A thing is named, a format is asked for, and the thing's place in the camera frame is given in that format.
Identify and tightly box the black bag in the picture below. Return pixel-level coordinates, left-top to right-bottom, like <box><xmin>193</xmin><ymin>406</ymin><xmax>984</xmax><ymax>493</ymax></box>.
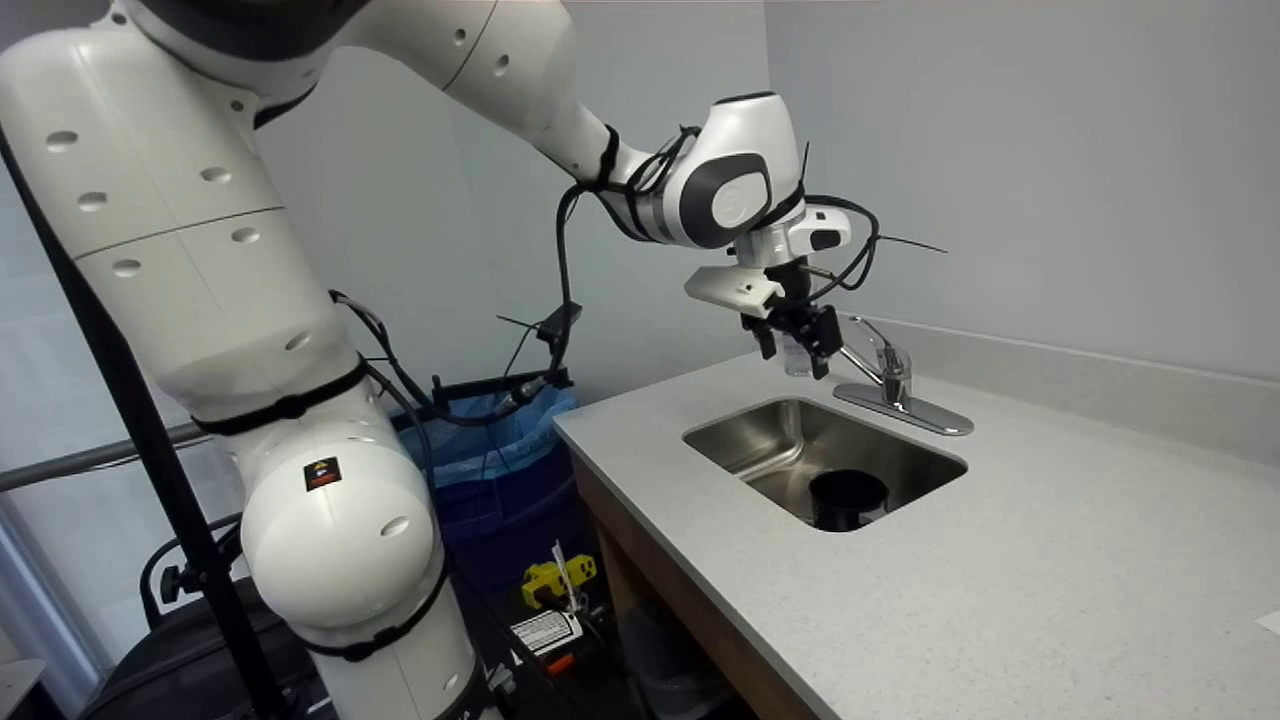
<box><xmin>78</xmin><ymin>522</ymin><xmax>336</xmax><ymax>720</ymax></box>

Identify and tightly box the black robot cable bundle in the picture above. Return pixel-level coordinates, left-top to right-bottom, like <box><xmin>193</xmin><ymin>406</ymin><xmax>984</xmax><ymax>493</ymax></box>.
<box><xmin>323</xmin><ymin>120</ymin><xmax>954</xmax><ymax>434</ymax></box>

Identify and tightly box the grey metal rail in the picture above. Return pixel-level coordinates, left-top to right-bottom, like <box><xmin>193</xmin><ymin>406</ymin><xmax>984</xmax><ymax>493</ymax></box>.
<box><xmin>0</xmin><ymin>422</ymin><xmax>209</xmax><ymax>496</ymax></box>

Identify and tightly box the stainless steel sink basin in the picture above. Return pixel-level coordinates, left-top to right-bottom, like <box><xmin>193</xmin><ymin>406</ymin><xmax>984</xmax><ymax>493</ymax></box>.
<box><xmin>681</xmin><ymin>395</ymin><xmax>973</xmax><ymax>538</ymax></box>

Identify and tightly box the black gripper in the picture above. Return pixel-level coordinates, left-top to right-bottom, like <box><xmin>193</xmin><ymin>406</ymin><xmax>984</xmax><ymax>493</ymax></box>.
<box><xmin>748</xmin><ymin>254</ymin><xmax>848</xmax><ymax>385</ymax></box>

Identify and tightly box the black measuring cup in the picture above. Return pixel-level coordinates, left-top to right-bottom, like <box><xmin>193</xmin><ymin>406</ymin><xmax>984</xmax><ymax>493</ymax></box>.
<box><xmin>810</xmin><ymin>469</ymin><xmax>893</xmax><ymax>538</ymax></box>

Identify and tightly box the chrome tap handle lever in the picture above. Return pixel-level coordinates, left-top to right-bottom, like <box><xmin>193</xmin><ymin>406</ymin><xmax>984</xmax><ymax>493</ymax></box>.
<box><xmin>858</xmin><ymin>318</ymin><xmax>917</xmax><ymax>391</ymax></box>

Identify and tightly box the black tripod pole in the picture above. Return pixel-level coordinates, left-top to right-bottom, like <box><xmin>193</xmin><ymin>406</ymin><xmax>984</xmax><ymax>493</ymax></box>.
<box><xmin>0</xmin><ymin>133</ymin><xmax>292</xmax><ymax>720</ymax></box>

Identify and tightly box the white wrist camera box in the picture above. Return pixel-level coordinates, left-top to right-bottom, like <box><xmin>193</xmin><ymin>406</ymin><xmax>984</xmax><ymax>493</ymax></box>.
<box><xmin>683</xmin><ymin>261</ymin><xmax>794</xmax><ymax>323</ymax></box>

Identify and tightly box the white and red box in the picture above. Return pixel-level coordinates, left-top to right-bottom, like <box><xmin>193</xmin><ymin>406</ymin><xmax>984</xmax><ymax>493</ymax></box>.
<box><xmin>509</xmin><ymin>608</ymin><xmax>594</xmax><ymax>666</ymax></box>

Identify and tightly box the chrome tap body with spout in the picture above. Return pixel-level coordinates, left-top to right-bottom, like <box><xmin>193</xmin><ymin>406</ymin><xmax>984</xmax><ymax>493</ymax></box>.
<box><xmin>834</xmin><ymin>350</ymin><xmax>978</xmax><ymax>439</ymax></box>

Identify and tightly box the blue trash bin with liner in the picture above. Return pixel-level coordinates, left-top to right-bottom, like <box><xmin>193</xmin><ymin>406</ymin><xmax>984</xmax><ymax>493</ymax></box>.
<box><xmin>392</xmin><ymin>377</ymin><xmax>600</xmax><ymax>632</ymax></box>

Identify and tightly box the yellow tool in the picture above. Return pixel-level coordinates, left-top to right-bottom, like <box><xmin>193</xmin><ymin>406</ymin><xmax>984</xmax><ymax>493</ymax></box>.
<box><xmin>516</xmin><ymin>549</ymin><xmax>603</xmax><ymax>618</ymax></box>

